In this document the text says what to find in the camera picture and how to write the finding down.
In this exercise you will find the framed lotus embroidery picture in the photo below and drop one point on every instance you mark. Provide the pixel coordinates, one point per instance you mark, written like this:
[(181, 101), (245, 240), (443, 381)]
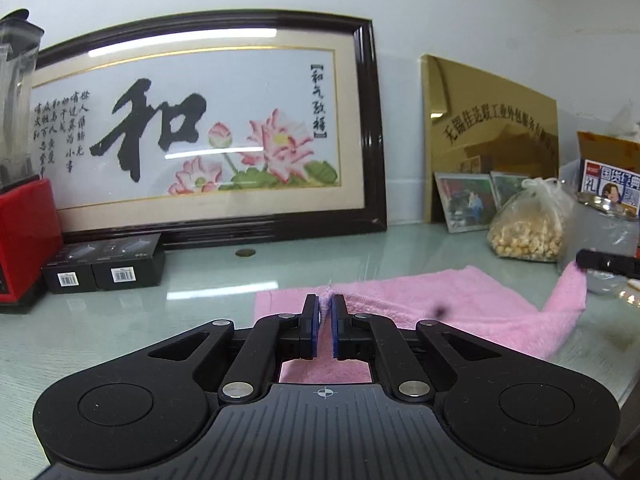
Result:
[(200, 110)]

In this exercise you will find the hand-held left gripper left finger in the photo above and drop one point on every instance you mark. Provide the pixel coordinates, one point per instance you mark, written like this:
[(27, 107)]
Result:
[(315, 327)]

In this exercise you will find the small framed landscape photo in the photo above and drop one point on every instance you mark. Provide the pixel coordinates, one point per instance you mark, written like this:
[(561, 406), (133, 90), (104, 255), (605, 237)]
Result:
[(507, 185)]

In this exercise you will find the clear blender jar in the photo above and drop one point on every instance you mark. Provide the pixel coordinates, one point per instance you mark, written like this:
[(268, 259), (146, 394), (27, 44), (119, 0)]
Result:
[(17, 100)]

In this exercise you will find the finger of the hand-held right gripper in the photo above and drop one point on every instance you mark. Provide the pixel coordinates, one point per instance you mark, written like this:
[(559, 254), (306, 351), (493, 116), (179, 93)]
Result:
[(607, 262)]

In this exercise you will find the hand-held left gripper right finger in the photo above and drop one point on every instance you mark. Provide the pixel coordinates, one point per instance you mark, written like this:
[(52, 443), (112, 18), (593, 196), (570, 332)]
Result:
[(335, 327)]

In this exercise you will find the red blender base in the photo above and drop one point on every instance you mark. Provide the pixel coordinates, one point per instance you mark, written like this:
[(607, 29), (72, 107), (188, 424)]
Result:
[(25, 240)]

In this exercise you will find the gold metal plaque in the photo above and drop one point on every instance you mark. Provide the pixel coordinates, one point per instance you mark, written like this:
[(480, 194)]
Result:
[(500, 125)]

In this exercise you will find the framed photo of people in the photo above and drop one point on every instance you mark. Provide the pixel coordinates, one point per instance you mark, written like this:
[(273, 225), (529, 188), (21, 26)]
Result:
[(465, 202)]

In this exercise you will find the black barcode box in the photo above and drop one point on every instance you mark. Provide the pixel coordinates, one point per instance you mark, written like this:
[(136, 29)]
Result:
[(130, 260), (67, 265)]

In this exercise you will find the plastic bag of dried mushrooms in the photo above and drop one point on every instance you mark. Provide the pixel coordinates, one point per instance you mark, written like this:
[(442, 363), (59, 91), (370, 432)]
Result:
[(525, 240)]

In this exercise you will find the brass coin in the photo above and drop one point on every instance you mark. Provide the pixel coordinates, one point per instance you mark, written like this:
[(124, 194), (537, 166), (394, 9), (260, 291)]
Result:
[(245, 253)]

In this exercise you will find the pink towel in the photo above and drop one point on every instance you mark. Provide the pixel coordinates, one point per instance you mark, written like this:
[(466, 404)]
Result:
[(490, 320)]

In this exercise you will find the orange printed carton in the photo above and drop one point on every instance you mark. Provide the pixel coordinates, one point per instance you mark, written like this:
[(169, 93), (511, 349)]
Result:
[(605, 150)]

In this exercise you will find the clear plastic bag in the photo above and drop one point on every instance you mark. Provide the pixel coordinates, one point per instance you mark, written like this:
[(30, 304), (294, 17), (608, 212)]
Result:
[(595, 230)]

